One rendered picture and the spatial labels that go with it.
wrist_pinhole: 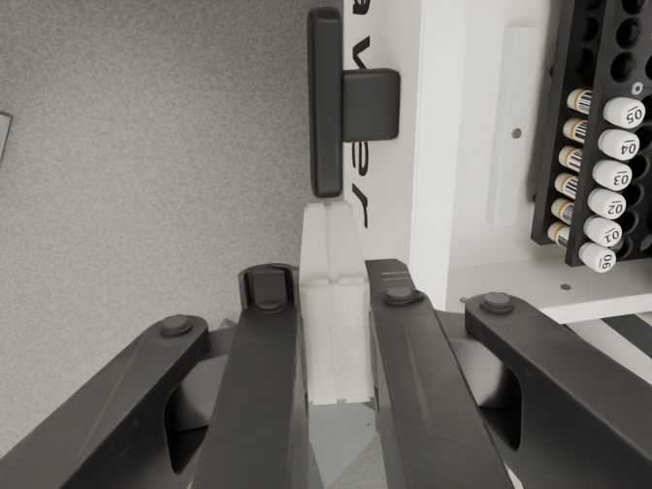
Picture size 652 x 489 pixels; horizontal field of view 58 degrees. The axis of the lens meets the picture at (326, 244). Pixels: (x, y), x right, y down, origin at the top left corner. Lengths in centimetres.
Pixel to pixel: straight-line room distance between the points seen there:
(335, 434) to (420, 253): 127
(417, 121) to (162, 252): 104
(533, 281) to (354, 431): 118
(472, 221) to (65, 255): 100
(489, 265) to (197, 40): 85
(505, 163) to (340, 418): 119
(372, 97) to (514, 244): 17
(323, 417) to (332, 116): 126
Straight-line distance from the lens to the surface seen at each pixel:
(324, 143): 24
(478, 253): 37
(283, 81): 116
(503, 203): 35
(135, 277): 126
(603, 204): 31
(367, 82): 24
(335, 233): 16
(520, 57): 33
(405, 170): 24
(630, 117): 30
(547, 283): 36
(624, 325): 39
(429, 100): 23
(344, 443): 153
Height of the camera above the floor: 114
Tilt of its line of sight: 64 degrees down
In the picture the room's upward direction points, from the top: 150 degrees clockwise
